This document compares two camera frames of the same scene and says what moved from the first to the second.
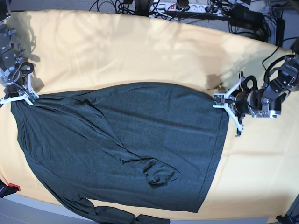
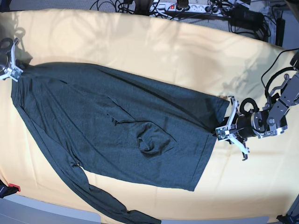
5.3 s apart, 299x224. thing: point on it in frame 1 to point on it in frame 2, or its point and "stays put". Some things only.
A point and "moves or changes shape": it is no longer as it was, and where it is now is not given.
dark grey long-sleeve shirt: x=151 y=145 moves or changes shape
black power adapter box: x=242 y=16 stays put
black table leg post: x=281 y=26 stays put
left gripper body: x=19 y=85 to x=10 y=69
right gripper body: x=242 y=99 to x=250 y=122
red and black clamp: x=5 y=190 stays put
